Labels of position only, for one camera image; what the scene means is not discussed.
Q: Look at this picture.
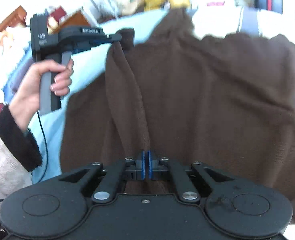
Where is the blue striped bed sheet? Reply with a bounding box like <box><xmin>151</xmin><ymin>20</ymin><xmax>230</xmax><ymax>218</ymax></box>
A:
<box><xmin>2</xmin><ymin>4</ymin><xmax>295</xmax><ymax>183</ymax></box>

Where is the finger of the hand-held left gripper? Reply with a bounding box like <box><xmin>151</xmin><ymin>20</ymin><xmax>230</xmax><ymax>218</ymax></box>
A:
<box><xmin>90</xmin><ymin>31</ymin><xmax>123</xmax><ymax>49</ymax></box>

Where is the wooden headboard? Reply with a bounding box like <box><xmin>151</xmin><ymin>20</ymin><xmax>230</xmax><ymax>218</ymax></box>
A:
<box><xmin>0</xmin><ymin>5</ymin><xmax>28</xmax><ymax>42</ymax></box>

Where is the cream fluffy cloth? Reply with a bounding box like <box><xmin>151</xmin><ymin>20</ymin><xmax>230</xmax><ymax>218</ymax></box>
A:
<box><xmin>0</xmin><ymin>120</ymin><xmax>34</xmax><ymax>215</ymax></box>

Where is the person's left hand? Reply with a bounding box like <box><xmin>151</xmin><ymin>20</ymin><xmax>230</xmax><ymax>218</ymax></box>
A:
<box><xmin>9</xmin><ymin>59</ymin><xmax>74</xmax><ymax>132</ymax></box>

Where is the brown sweater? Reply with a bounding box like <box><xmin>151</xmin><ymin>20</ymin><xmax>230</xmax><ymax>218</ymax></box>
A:
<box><xmin>59</xmin><ymin>8</ymin><xmax>295</xmax><ymax>224</ymax></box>

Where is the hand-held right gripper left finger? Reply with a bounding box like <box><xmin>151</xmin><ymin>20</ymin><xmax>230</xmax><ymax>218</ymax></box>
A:
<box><xmin>59</xmin><ymin>150</ymin><xmax>146</xmax><ymax>204</ymax></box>

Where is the wooden nightstand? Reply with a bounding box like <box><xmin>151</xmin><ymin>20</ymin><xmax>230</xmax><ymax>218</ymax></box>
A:
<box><xmin>60</xmin><ymin>9</ymin><xmax>93</xmax><ymax>34</ymax></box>

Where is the person's left forearm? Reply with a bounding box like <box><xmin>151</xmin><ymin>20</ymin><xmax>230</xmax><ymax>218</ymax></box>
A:
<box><xmin>0</xmin><ymin>104</ymin><xmax>43</xmax><ymax>172</ymax></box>

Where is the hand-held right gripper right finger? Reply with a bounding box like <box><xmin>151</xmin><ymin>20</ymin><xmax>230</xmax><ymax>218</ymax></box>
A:
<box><xmin>147</xmin><ymin>150</ymin><xmax>235</xmax><ymax>203</ymax></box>

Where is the black cable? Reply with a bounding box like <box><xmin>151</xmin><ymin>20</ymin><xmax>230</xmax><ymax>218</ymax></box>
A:
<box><xmin>36</xmin><ymin>110</ymin><xmax>48</xmax><ymax>184</ymax></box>

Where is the yellow plastic bag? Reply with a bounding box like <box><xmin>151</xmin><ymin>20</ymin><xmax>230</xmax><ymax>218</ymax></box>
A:
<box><xmin>144</xmin><ymin>0</ymin><xmax>166</xmax><ymax>12</ymax></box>

